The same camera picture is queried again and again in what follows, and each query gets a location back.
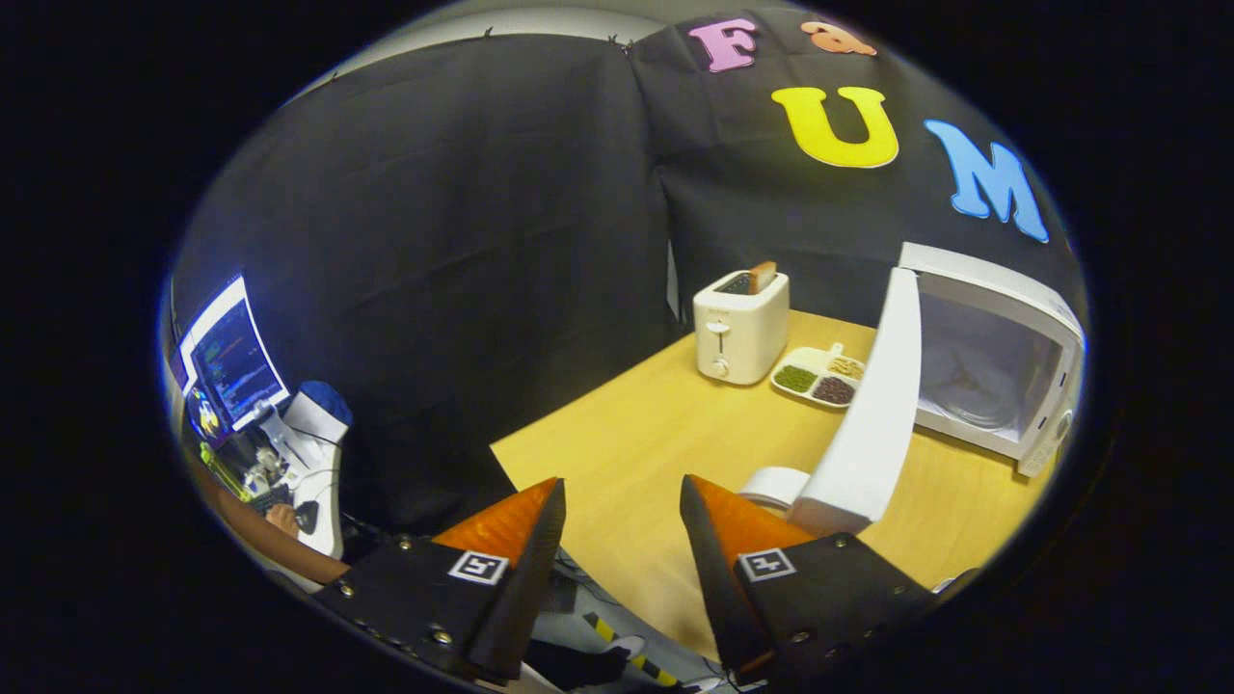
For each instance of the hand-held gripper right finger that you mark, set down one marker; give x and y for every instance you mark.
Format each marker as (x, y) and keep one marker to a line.
(713, 578)

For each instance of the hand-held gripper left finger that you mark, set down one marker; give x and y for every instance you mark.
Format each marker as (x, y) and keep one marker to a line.
(525, 578)

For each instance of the white microwave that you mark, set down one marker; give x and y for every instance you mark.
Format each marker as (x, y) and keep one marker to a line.
(868, 424)

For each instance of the yellow black striped tape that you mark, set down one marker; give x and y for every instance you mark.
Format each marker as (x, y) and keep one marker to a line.
(631, 651)

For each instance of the black computer mouse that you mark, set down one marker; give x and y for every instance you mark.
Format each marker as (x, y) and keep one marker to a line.
(308, 517)

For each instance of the white divided plate with beans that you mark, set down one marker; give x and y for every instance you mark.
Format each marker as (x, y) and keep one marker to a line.
(815, 371)

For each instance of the white toaster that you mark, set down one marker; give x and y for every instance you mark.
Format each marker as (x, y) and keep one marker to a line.
(737, 333)

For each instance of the black keyboard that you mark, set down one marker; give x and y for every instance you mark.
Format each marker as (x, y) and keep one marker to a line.
(270, 496)

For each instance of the brown toast slice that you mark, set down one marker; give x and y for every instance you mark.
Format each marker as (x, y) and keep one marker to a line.
(763, 278)

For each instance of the black backdrop cloth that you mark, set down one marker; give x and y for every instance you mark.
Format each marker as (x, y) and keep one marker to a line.
(434, 241)

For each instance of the computer monitor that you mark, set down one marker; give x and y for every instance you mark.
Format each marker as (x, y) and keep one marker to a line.
(236, 361)

